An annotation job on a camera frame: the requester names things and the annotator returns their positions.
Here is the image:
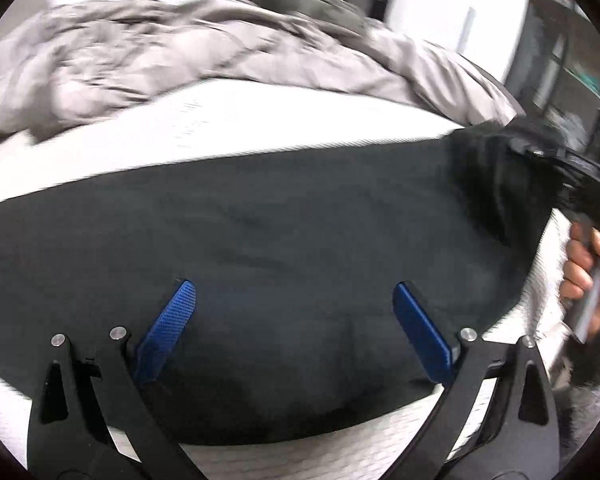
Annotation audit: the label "dark shelf unit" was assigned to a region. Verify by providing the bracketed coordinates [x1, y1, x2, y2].
[527, 0, 600, 131]

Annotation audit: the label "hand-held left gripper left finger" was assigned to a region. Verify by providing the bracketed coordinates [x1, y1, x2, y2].
[27, 279, 207, 480]

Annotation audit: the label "bed with honeycomb sheet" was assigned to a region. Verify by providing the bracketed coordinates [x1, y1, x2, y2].
[0, 82, 583, 480]

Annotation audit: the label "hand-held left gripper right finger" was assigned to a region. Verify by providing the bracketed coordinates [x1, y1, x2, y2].
[392, 281, 562, 480]

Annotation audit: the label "person's right hand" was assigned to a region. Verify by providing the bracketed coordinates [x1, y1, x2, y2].
[559, 221, 600, 332]

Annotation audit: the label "grey duvet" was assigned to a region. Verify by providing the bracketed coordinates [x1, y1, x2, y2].
[0, 0, 523, 142]

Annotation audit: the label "dark grey blanket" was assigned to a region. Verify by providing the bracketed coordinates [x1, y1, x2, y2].
[252, 0, 377, 37]

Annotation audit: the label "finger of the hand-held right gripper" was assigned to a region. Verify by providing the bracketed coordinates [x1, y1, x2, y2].
[507, 139, 573, 173]

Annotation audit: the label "black pants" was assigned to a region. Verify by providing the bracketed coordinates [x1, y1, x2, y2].
[0, 120, 578, 447]

